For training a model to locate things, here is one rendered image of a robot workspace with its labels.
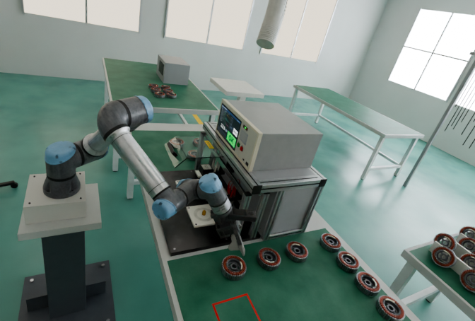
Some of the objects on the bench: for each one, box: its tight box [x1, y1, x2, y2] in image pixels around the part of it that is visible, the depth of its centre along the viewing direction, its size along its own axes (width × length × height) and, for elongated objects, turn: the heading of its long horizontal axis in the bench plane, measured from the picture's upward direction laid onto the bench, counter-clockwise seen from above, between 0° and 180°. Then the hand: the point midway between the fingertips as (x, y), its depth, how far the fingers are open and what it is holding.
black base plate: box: [160, 170, 261, 257], centre depth 160 cm, size 47×64×2 cm
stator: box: [285, 241, 308, 263], centre depth 141 cm, size 11×11×4 cm
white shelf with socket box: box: [210, 77, 264, 101], centre depth 247 cm, size 35×37×46 cm
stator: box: [221, 255, 247, 281], centre depth 124 cm, size 11×11×4 cm
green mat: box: [167, 228, 411, 321], centre depth 120 cm, size 94×61×1 cm, turn 91°
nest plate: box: [186, 204, 216, 228], centre depth 149 cm, size 15×15×1 cm
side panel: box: [261, 187, 324, 241], centre depth 146 cm, size 28×3×32 cm, turn 91°
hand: (243, 240), depth 117 cm, fingers open, 14 cm apart
